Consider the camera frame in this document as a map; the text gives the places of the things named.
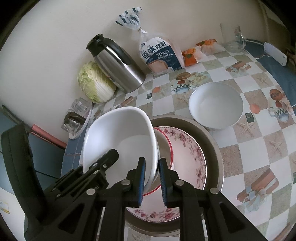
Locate strawberry red-rimmed bowl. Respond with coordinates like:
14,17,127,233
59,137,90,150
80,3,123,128
144,128,175,196

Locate clear glass mug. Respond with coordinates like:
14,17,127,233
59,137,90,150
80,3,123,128
220,23,246,53

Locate small white bowl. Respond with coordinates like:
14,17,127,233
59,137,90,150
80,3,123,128
82,106,159,193

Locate toast bread bag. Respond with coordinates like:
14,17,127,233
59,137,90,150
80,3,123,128
116,7,185,77

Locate white power strip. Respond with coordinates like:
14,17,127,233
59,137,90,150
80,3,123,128
264,42,287,66

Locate orange snack packet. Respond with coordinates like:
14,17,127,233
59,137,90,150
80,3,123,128
182,46,205,67
196,39,225,56

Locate white tray with glasses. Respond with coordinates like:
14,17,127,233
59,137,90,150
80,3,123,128
61,98,92,140

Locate floral round plate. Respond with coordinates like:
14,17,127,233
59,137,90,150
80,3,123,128
126,126,207,223

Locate stainless steel thermos jug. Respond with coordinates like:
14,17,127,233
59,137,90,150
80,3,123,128
86,34,145,93

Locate stainless steel round tray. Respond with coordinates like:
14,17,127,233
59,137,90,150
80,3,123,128
125,114,224,237

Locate large white bowl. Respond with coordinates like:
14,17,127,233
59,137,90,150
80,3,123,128
189,82,243,129

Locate napa cabbage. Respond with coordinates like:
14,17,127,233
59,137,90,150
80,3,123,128
77,61,116,103

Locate checkered tablecloth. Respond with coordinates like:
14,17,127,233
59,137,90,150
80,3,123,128
60,38,296,241

